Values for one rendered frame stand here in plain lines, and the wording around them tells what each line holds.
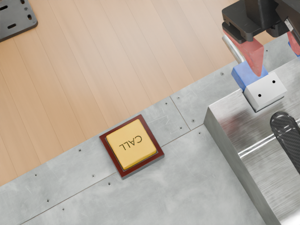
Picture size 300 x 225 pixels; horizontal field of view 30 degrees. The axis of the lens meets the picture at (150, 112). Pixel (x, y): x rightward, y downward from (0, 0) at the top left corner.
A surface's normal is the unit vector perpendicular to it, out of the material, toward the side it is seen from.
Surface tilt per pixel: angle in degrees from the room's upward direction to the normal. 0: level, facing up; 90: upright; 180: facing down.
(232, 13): 30
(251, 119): 0
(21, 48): 0
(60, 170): 0
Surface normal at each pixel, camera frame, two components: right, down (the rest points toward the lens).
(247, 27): -0.25, -0.68
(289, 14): -0.87, 0.48
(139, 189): 0.00, -0.30
